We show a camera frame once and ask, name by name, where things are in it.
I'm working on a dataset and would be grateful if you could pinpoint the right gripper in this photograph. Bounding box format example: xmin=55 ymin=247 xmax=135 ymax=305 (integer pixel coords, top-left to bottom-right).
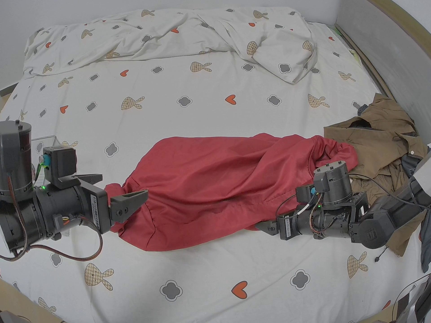
xmin=254 ymin=210 xmax=326 ymax=241

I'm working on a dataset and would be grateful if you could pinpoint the grey garment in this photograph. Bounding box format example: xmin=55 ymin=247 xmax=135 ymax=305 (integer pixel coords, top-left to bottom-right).
xmin=401 ymin=153 xmax=431 ymax=272

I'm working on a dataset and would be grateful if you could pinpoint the brown jacket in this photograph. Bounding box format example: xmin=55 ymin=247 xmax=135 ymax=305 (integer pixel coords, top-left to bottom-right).
xmin=323 ymin=93 xmax=428 ymax=258

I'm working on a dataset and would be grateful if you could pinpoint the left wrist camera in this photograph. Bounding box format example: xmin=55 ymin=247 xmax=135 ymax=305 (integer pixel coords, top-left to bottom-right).
xmin=38 ymin=146 xmax=103 ymax=190

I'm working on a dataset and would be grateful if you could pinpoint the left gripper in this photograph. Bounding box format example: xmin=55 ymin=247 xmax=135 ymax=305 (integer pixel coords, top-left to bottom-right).
xmin=33 ymin=182 xmax=149 ymax=241

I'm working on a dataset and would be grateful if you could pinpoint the clear plastic box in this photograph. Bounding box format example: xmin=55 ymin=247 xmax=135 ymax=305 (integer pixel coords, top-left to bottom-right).
xmin=30 ymin=135 xmax=71 ymax=238

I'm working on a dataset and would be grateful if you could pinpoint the bed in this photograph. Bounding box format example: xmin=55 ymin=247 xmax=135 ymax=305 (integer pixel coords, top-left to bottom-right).
xmin=0 ymin=0 xmax=431 ymax=323

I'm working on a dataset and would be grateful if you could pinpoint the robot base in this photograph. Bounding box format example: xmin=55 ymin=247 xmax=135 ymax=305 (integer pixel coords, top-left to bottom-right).
xmin=392 ymin=275 xmax=431 ymax=323

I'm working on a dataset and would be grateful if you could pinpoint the white printed quilt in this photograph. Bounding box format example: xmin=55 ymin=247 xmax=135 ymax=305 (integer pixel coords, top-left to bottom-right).
xmin=23 ymin=7 xmax=318 ymax=85

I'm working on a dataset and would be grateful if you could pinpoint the red shirt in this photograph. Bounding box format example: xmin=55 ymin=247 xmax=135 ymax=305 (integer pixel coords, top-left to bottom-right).
xmin=104 ymin=133 xmax=359 ymax=252

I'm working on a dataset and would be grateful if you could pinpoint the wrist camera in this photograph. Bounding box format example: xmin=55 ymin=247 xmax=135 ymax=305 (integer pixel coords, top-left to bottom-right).
xmin=295 ymin=184 xmax=320 ymax=212
xmin=38 ymin=146 xmax=103 ymax=190

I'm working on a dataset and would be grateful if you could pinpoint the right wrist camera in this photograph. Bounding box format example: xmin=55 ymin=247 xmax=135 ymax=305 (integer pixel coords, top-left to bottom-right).
xmin=295 ymin=184 xmax=320 ymax=212

